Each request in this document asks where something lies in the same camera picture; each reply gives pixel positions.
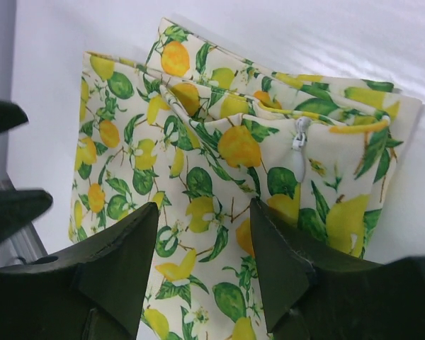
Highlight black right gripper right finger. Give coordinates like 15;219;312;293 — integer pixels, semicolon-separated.
250;199;425;339

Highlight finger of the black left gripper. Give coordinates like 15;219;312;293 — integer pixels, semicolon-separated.
0;100;28;134
0;189;53;245

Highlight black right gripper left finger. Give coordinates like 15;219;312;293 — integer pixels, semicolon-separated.
0;203;159;339

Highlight lemon print skirt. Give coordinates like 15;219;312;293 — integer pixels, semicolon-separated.
69;19;422;339

